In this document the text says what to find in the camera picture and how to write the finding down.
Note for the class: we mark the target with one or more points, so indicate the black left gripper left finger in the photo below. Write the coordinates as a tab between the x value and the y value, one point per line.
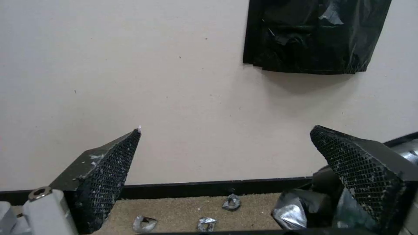
101	176

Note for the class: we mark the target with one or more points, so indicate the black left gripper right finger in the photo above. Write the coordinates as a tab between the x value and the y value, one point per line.
362	171

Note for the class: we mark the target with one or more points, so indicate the black round trash bin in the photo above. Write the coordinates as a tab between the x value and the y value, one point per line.
409	151

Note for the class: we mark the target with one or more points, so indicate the crumpled black grey plastic bag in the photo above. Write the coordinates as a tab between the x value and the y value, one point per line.
294	208

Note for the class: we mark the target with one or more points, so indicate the folded black trash bag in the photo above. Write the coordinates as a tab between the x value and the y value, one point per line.
310	36

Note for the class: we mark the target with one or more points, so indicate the crumpled silver foil scrap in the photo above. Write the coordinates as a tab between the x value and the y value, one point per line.
144	223
207	224
232	202

